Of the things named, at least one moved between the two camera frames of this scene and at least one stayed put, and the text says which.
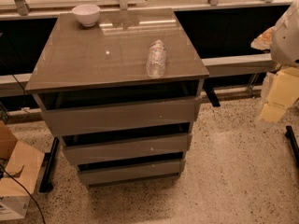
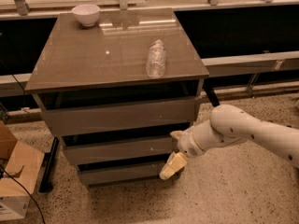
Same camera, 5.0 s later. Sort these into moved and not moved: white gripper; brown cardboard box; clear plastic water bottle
Moved: white gripper
Not moved: clear plastic water bottle; brown cardboard box
